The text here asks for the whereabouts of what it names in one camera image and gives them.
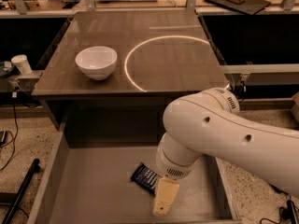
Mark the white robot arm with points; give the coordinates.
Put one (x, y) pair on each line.
(207, 123)

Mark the white paper cup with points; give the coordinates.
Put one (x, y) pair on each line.
(21, 62)

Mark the black power adapter with cable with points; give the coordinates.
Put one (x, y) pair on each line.
(279, 191)

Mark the black laptop on shelf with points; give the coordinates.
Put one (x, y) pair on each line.
(250, 7)

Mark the black pole on floor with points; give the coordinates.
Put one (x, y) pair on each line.
(12, 200)

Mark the white ceramic bowl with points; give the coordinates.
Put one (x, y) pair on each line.
(97, 62)

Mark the dark blue snack bar wrapper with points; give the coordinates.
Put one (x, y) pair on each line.
(145, 177)

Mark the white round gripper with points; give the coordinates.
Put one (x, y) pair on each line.
(172, 168)

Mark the black plug bottom right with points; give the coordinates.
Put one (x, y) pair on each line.
(287, 215)

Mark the open grey top drawer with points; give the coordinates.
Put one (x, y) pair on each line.
(88, 176)

